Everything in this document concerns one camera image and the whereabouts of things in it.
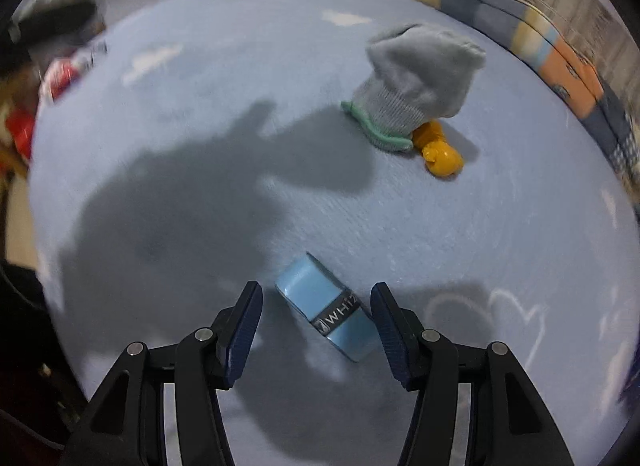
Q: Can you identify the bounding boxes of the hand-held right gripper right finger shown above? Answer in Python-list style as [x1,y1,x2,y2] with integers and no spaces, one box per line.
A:
[370,282,576,466]

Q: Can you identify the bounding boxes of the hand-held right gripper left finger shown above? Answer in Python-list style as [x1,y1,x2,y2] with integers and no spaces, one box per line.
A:
[60,281,264,466]

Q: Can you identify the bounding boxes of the light blue tape roll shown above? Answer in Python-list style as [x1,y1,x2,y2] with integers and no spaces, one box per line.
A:
[274,252,375,363]

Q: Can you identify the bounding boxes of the small yellow toy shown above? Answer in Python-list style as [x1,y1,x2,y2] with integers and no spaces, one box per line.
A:
[411,120,465,178]

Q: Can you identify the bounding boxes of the grey sock with green cuff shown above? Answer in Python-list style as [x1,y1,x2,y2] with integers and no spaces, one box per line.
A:
[341,23,487,153]

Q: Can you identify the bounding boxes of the red small object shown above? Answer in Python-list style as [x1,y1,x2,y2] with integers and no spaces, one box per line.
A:
[5,108,40,161]

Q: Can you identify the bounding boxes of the red and white packet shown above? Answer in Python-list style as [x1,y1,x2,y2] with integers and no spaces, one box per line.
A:
[37,43,108,104]

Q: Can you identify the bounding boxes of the black rounded object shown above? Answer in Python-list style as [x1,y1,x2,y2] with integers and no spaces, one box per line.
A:
[10,0,101,55]

